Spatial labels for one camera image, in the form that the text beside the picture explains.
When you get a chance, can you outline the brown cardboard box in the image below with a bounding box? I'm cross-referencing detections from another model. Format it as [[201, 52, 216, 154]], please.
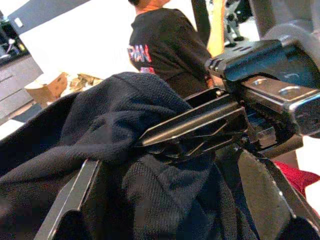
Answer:
[[24, 72, 70, 107]]

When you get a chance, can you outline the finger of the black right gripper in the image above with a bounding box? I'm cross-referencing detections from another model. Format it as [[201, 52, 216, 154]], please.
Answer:
[[149, 127, 248, 165], [137, 99, 248, 147]]

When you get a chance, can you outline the red garment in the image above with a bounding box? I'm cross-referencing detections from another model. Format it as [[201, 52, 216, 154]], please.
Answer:
[[273, 161, 320, 198]]

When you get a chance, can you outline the person in black t-shirt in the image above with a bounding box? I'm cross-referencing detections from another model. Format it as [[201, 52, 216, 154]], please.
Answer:
[[127, 0, 213, 100]]

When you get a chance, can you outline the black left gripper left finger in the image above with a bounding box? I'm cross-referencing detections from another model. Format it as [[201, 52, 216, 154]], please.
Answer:
[[34, 159, 101, 240]]

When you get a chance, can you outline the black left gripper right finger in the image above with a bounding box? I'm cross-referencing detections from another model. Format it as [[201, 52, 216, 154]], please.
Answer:
[[234, 149, 320, 240]]

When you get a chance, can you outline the black shorts white printed waistband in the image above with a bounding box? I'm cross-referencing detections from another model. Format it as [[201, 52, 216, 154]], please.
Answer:
[[0, 72, 263, 240]]

